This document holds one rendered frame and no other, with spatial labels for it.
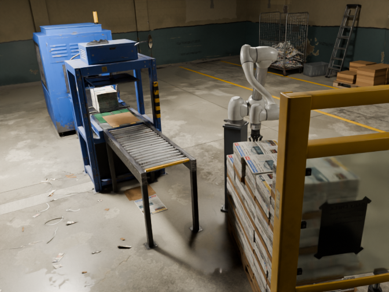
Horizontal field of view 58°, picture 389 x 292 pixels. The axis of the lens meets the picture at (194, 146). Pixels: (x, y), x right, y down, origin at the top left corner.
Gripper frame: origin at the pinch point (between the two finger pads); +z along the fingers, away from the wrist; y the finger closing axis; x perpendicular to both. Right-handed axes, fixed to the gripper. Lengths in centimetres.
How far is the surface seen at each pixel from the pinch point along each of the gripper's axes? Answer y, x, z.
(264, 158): -4.7, -38.6, -10.9
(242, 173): -19.4, -29.6, 4.5
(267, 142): 7.4, -8.8, -10.3
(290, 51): 328, 714, 34
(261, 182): -18, -72, -10
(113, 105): -136, 219, 10
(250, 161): -16.2, -41.1, -11.0
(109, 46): -124, 158, -77
